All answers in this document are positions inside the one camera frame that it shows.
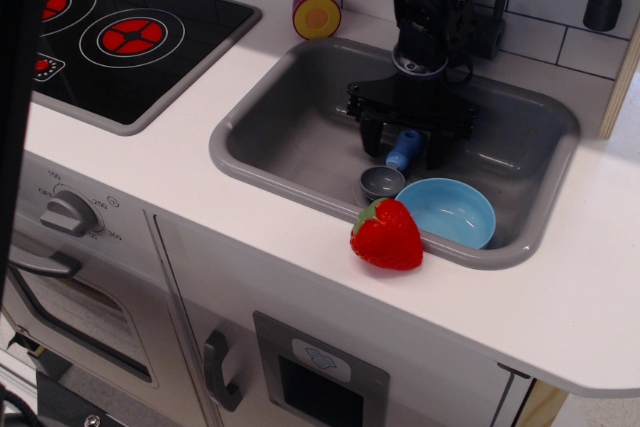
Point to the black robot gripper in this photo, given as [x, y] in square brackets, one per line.
[433, 105]

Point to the blue handled grey spoon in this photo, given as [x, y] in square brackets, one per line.
[388, 180]

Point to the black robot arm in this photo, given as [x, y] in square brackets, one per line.
[433, 36]

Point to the light blue plastic bowl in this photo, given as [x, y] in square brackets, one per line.
[452, 210]

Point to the red toy strawberry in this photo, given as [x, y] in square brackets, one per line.
[386, 236]

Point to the black toy faucet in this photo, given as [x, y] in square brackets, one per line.
[581, 35]

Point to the grey dispenser panel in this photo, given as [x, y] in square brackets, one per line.
[318, 382]

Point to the black toy stovetop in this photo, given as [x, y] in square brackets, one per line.
[118, 64]

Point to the grey oven knob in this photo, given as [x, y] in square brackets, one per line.
[67, 213]

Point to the grey oven door window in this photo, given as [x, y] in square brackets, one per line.
[79, 323]

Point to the grey cabinet door handle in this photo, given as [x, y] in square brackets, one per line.
[225, 393]

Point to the grey oven door handle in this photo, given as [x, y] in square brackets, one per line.
[57, 265]

